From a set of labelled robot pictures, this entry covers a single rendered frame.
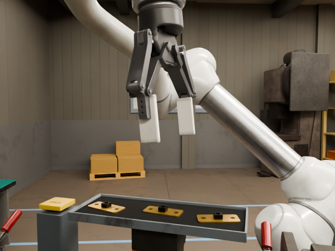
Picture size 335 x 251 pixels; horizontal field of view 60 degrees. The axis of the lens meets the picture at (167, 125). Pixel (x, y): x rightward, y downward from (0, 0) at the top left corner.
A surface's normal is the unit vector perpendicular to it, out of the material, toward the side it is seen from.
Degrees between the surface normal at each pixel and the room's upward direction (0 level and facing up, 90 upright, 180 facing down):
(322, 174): 58
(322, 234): 77
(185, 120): 90
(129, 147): 90
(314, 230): 67
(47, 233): 90
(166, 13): 86
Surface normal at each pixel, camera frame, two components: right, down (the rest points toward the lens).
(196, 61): 0.25, -0.25
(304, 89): 0.26, 0.06
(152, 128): -0.46, 0.06
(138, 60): -0.45, -0.39
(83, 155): 0.05, 0.07
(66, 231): 0.96, 0.02
